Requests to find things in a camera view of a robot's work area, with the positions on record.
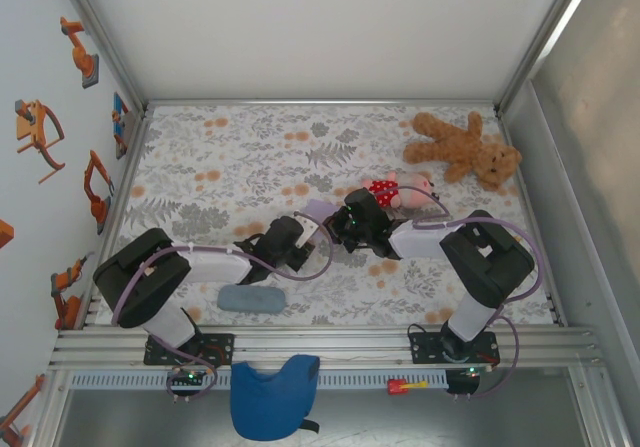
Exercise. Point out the brown teddy bear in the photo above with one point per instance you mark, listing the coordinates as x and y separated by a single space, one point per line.
460 142

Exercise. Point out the grey-blue fabric pouch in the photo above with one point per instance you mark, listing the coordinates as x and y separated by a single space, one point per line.
250 298

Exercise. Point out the orange claw gripper wall sticker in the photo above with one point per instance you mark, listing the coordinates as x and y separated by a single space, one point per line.
30 132

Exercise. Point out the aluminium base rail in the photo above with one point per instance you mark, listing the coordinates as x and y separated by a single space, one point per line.
325 339

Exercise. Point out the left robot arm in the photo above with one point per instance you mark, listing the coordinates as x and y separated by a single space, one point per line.
140 277

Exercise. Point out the pink plush pig toy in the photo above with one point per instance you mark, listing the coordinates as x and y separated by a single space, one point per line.
420 192

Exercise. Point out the floral fern print tablecloth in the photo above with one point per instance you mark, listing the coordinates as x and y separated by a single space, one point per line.
350 132

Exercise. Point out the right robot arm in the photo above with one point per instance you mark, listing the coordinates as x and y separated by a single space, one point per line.
485 262

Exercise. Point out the aluminium frame side rail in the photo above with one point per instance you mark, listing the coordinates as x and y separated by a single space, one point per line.
536 227
134 152

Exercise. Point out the orange block wall sticker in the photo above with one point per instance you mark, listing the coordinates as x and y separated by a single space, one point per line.
5 234

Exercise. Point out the blue and orange wall sticker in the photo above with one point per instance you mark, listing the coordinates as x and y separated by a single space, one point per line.
120 117

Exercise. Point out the aluminium frame crossbar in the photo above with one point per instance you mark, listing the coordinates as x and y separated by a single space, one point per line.
320 102

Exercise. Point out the aluminium frame post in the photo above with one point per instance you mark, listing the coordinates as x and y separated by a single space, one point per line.
97 32
546 32

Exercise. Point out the red and yellow tool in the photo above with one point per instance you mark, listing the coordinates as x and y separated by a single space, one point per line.
397 387

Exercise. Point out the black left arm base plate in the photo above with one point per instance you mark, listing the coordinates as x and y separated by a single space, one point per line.
220 349

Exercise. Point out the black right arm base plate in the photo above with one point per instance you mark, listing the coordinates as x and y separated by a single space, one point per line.
425 349

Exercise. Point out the purple cloth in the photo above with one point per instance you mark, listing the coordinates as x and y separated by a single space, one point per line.
320 208

